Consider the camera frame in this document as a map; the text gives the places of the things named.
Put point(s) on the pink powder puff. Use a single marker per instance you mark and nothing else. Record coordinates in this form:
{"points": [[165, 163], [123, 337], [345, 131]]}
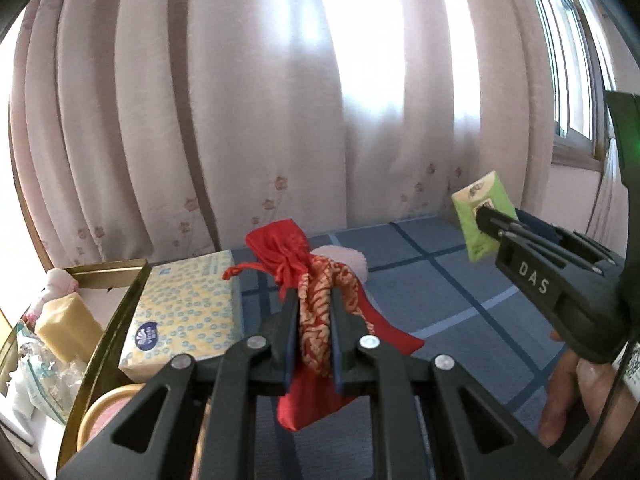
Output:
{"points": [[345, 262]]}

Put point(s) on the yellow sponge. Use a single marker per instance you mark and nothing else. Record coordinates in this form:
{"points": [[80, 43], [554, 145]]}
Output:
{"points": [[67, 327]]}

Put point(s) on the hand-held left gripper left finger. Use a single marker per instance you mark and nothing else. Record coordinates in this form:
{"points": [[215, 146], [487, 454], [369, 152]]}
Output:
{"points": [[235, 385]]}

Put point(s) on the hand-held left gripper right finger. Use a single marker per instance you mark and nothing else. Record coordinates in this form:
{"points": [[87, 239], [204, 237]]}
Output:
{"points": [[385, 385]]}

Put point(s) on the window with wooden sill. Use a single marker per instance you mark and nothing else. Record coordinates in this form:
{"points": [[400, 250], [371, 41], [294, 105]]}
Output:
{"points": [[565, 60]]}

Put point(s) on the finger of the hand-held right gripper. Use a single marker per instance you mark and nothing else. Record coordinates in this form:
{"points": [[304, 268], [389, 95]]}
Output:
{"points": [[500, 227], [537, 222]]}

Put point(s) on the person's right hand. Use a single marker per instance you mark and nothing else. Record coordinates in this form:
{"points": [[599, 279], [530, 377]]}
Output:
{"points": [[565, 400]]}

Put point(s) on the pink white plush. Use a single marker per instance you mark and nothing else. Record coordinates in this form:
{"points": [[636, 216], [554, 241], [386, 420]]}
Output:
{"points": [[52, 282]]}

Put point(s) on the yellow dotted tissue box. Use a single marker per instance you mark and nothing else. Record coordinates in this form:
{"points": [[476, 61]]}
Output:
{"points": [[185, 310]]}

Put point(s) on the cotton swab packet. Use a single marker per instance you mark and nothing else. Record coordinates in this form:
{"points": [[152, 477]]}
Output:
{"points": [[50, 385]]}

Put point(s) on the pink floral curtain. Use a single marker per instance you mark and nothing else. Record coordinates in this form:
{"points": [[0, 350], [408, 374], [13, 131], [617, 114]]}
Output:
{"points": [[225, 110]]}

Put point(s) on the gold tin tray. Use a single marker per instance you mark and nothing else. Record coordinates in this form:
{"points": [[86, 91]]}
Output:
{"points": [[107, 330]]}

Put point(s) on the blue checked mat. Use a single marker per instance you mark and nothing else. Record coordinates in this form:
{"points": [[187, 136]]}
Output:
{"points": [[450, 310]]}

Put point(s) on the green tissue packet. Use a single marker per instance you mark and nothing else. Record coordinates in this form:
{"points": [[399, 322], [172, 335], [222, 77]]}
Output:
{"points": [[475, 200]]}

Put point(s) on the round gold tin pink lid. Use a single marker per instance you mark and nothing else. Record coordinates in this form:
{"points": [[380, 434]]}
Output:
{"points": [[107, 410]]}

